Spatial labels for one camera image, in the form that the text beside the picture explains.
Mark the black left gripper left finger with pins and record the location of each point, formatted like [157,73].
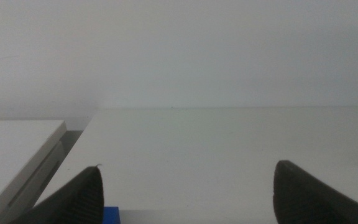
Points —
[79,199]

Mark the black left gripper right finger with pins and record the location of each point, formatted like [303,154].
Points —
[303,199]

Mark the blue cube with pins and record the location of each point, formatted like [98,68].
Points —
[111,216]

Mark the white side table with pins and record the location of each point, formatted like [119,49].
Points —
[8,149]

